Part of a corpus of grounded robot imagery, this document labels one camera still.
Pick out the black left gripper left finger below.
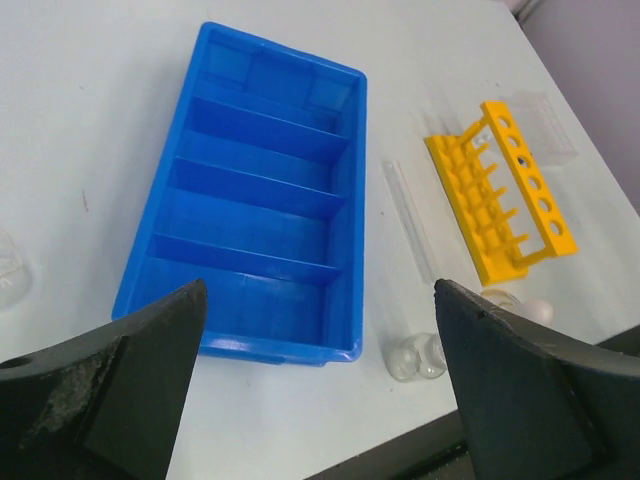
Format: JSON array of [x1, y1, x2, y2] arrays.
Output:
[[1, 279, 207, 479]]

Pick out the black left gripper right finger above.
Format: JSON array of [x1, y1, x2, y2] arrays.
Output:
[[435, 279, 639, 479]]

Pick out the small clear glass flask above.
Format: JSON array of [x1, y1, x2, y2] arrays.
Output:
[[481, 289, 554, 327]]

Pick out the glass flask with white stopper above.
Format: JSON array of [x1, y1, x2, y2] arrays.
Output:
[[385, 333, 448, 383]]

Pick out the clear glass beaker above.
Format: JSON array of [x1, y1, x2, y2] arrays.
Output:
[[0, 230, 32, 309]]

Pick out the clear glass test tube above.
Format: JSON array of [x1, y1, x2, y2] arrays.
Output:
[[382, 160, 437, 285]]

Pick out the yellow test tube rack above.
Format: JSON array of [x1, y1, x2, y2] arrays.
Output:
[[424, 101, 579, 286]]

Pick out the blue divided plastic bin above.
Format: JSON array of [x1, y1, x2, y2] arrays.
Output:
[[112, 22, 367, 366]]

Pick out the clear plastic box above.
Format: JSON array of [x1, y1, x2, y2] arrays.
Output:
[[502, 91, 578, 168]]

